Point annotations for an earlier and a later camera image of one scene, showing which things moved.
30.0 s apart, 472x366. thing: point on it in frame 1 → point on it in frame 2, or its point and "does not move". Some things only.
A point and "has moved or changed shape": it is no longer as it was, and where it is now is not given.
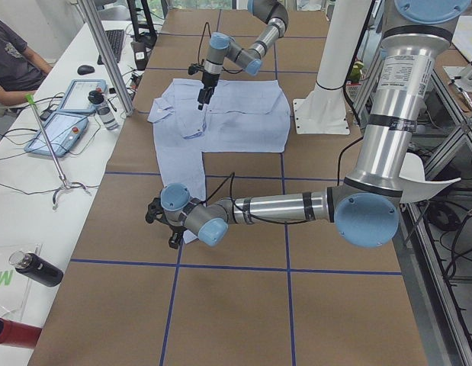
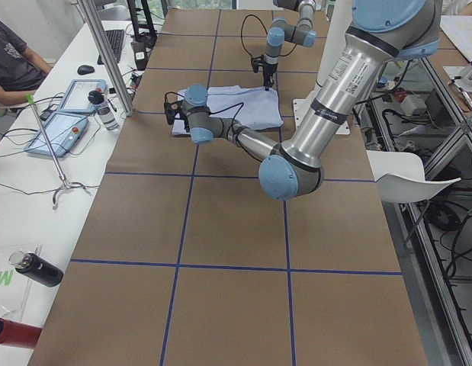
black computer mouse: (85, 69) does not move
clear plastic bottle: (97, 97) does not move
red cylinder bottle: (11, 332) does not move
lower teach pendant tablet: (64, 130) does not move
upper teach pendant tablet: (76, 99) does not move
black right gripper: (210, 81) → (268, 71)
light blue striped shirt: (239, 117) has moved or changed shape
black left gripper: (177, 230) → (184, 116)
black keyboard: (115, 39) does not move
